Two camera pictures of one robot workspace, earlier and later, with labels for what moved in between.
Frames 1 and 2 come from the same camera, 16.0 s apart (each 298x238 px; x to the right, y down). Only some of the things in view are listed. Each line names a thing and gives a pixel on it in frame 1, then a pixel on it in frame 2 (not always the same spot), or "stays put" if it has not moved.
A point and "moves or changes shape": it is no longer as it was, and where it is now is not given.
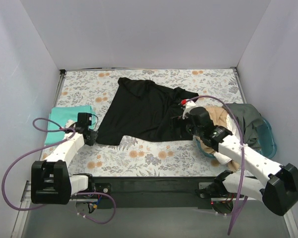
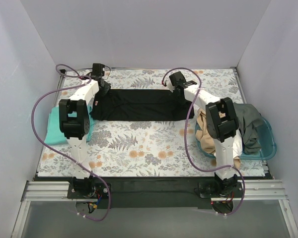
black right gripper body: (188, 121) → (178, 89)
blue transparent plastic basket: (267, 146) stays put
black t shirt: (142, 109) moves or changes shape
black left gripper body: (92, 136) → (105, 87)
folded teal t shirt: (61, 115) stays put
